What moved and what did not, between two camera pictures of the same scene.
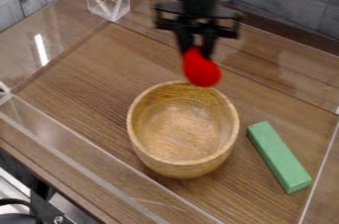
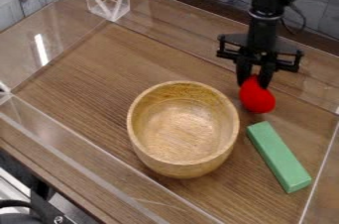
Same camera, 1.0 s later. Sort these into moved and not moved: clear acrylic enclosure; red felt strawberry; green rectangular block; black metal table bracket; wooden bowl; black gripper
Moved: red felt strawberry; black gripper
Not moved: clear acrylic enclosure; black metal table bracket; green rectangular block; wooden bowl
